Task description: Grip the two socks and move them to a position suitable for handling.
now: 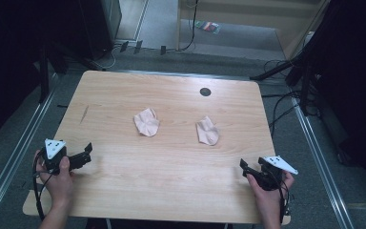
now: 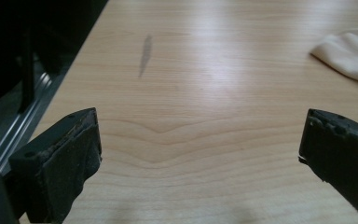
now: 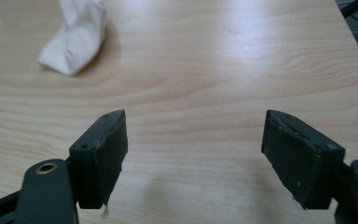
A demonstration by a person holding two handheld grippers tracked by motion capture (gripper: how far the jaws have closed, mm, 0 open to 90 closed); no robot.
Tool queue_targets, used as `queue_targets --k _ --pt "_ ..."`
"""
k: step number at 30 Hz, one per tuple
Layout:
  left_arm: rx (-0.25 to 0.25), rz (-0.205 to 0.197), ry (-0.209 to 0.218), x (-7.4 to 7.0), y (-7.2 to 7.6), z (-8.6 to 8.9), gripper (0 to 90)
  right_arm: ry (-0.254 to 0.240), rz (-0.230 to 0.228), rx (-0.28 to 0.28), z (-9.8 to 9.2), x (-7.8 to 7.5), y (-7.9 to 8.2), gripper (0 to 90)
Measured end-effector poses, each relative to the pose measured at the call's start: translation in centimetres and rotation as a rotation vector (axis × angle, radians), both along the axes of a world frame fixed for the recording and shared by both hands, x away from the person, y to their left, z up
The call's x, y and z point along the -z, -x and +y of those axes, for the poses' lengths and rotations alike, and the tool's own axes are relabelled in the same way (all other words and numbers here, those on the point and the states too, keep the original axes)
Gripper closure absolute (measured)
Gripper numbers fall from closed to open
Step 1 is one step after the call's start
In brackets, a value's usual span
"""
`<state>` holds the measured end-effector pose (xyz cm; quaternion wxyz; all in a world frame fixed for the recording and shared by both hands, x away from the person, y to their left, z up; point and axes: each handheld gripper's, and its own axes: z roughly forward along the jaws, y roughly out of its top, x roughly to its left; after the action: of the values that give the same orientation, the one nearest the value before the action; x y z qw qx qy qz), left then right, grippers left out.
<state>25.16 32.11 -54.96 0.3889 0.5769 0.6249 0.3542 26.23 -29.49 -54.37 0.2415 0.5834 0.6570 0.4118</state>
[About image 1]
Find black metal stand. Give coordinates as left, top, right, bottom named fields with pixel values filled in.
left=249, top=47, right=318, bottom=117

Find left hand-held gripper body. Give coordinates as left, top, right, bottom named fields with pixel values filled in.
left=41, top=138, right=72, bottom=175

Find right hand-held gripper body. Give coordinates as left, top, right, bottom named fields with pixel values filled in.
left=251, top=155, right=299, bottom=192

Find white floor cable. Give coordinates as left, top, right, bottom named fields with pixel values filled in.
left=90, top=43, right=122, bottom=72

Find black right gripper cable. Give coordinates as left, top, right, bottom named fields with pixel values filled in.
left=274, top=171, right=292, bottom=224

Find black cabinet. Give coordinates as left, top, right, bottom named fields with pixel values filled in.
left=78, top=0, right=123, bottom=61

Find light wooden furniture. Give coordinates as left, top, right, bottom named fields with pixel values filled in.
left=175, top=0, right=332, bottom=60

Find person's right hand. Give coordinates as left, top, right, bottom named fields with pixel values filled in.
left=247, top=171, right=295, bottom=210

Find black hanging cable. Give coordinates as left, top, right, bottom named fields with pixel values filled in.
left=179, top=0, right=200, bottom=52

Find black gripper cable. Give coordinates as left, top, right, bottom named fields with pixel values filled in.
left=31, top=158, right=55, bottom=222
left=274, top=171, right=292, bottom=224

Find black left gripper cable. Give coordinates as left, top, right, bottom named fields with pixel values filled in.
left=31, top=158, right=55, bottom=222

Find pink sock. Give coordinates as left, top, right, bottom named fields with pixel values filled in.
left=132, top=107, right=160, bottom=138
left=195, top=115, right=220, bottom=147

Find person's left hand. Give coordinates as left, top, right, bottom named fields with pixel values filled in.
left=32, top=150, right=76, bottom=204

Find colourful packet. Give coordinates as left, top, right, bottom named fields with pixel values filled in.
left=193, top=20, right=222, bottom=35

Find black floor cables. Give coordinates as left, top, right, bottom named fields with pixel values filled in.
left=260, top=58, right=303, bottom=138

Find metal floor rail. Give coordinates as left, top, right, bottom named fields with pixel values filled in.
left=290, top=94, right=355, bottom=229
left=0, top=73, right=59, bottom=225

